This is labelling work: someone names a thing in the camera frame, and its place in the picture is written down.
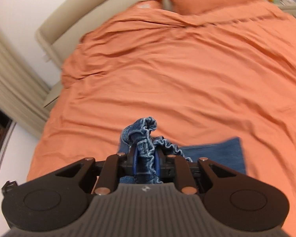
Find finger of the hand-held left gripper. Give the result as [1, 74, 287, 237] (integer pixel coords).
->
[1, 181, 17, 193]

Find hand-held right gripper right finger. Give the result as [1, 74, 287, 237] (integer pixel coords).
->
[154, 150, 240, 195]

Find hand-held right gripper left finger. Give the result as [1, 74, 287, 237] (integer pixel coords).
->
[49, 148, 139, 196]

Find blue denim pants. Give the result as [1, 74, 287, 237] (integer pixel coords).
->
[117, 116, 246, 184]

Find orange duvet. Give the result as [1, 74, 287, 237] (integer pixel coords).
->
[27, 0, 296, 237]

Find beige nightstand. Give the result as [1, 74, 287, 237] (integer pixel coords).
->
[259, 0, 296, 21]
[42, 80, 64, 109]

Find beige pleated curtain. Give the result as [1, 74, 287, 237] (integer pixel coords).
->
[0, 14, 50, 139]

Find beige padded headboard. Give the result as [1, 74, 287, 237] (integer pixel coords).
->
[35, 0, 173, 70]

